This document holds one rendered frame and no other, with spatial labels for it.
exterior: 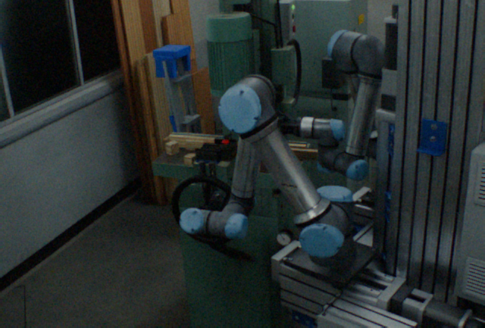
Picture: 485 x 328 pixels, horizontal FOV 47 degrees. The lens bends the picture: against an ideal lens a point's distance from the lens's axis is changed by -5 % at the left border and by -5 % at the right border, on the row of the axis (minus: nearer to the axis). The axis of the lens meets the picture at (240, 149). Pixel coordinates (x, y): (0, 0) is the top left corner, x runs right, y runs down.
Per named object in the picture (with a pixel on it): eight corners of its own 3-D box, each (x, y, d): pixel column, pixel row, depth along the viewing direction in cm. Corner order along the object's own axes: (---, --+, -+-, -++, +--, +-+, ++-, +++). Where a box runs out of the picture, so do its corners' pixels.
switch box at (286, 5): (276, 39, 243) (274, 2, 237) (283, 35, 252) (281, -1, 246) (290, 40, 241) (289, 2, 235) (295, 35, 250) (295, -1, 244)
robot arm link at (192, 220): (201, 235, 168) (175, 232, 171) (214, 235, 178) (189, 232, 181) (204, 209, 169) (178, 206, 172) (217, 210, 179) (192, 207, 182)
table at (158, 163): (142, 185, 229) (139, 171, 227) (173, 156, 256) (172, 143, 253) (289, 201, 210) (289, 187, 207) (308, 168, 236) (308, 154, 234)
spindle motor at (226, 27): (203, 97, 225) (198, 18, 213) (220, 85, 240) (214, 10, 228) (246, 99, 219) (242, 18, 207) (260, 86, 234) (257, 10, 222)
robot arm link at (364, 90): (404, 42, 184) (371, 182, 195) (380, 36, 193) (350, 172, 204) (380, 37, 177) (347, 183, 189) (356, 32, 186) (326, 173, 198)
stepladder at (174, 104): (185, 242, 350) (146, 52, 310) (205, 223, 370) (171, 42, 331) (208, 245, 342) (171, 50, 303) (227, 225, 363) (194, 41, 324)
